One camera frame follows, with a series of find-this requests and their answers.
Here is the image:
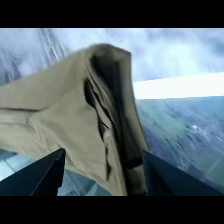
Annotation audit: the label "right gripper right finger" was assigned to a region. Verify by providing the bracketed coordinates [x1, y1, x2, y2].
[143, 149, 223, 197]

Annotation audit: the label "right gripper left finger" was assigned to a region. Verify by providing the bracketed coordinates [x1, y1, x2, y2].
[0, 147, 67, 197]

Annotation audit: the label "khaki trousers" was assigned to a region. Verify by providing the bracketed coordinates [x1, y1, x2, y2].
[0, 43, 150, 197]

